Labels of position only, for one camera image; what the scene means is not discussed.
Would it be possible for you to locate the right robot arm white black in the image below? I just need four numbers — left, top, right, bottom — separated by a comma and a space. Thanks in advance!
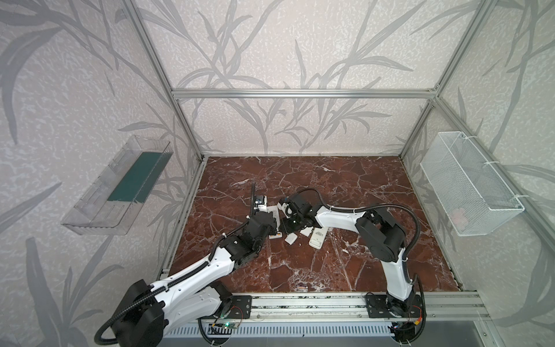
277, 189, 421, 304

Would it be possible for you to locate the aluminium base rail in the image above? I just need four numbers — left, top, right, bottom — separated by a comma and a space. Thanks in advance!
236, 291, 491, 324

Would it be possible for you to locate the white remote being unloaded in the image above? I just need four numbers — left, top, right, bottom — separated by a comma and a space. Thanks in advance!
309, 228, 329, 250

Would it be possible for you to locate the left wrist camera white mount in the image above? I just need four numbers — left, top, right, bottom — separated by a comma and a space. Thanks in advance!
251, 195, 267, 213

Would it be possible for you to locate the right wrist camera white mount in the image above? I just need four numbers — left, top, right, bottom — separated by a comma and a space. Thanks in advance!
277, 198, 290, 215

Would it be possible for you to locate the aluminium frame post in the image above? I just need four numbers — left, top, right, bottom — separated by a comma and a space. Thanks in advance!
399, 0, 498, 160
122, 0, 204, 160

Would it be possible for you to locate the aluminium horizontal frame bar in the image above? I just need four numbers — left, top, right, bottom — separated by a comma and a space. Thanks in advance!
171, 89, 436, 100

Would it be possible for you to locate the white remote with display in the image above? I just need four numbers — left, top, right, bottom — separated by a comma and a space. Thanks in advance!
267, 205, 283, 239

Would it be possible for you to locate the small circuit board with wires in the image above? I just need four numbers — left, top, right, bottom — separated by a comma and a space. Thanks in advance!
209, 320, 242, 335

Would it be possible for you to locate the aluminium frame post left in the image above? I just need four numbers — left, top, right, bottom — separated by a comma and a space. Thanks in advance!
122, 0, 204, 160

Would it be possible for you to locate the aluminium frame post right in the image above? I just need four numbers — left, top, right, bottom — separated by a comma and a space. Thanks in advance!
399, 0, 498, 160

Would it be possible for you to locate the clear plastic wall tray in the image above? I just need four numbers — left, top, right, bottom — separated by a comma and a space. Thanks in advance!
62, 135, 173, 236

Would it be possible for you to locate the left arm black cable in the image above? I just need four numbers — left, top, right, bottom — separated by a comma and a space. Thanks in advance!
94, 181, 261, 346

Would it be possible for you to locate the white wire mesh basket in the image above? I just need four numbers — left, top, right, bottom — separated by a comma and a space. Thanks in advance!
421, 132, 526, 237

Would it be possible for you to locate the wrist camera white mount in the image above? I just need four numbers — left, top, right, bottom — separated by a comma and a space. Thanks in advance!
277, 198, 290, 215
251, 195, 267, 213

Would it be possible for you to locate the white battery cover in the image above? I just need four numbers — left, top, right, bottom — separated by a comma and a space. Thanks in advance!
285, 234, 298, 245
300, 227, 314, 237

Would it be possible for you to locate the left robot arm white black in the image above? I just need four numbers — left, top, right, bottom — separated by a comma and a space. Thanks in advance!
94, 211, 277, 346

